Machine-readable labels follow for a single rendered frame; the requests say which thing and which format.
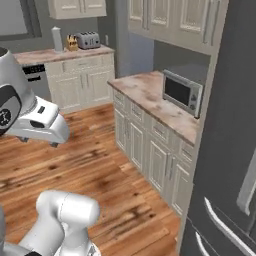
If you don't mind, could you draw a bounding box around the cream wall cupboards, small run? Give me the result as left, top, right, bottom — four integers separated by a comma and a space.
47, 0, 108, 20

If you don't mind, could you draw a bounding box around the grey framed window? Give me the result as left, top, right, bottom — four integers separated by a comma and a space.
0, 0, 43, 42

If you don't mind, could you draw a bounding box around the black and silver dishwasher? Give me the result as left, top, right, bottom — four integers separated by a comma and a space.
21, 63, 54, 102

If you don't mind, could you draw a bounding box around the yellow knife block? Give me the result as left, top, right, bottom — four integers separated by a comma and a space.
65, 34, 80, 52

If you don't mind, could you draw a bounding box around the white paper towel roll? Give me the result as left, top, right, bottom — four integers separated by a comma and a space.
50, 26, 65, 53

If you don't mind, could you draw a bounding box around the silver microwave oven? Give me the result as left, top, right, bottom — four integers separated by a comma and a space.
161, 68, 204, 119

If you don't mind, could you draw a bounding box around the cream base cupboards, long run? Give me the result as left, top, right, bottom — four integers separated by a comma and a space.
112, 88, 197, 218

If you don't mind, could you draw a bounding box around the dark grey fridge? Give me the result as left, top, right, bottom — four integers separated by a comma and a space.
175, 0, 256, 256

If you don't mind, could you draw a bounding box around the silver toaster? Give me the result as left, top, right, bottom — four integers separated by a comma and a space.
75, 31, 102, 51

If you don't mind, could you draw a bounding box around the cream base cupboards, short run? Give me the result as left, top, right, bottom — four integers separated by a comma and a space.
44, 52, 116, 115

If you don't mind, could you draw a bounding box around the cream wall cupboards, large run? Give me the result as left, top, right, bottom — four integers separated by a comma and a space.
127, 0, 230, 56

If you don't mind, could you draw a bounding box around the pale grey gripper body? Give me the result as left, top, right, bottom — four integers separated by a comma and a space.
5, 111, 71, 146

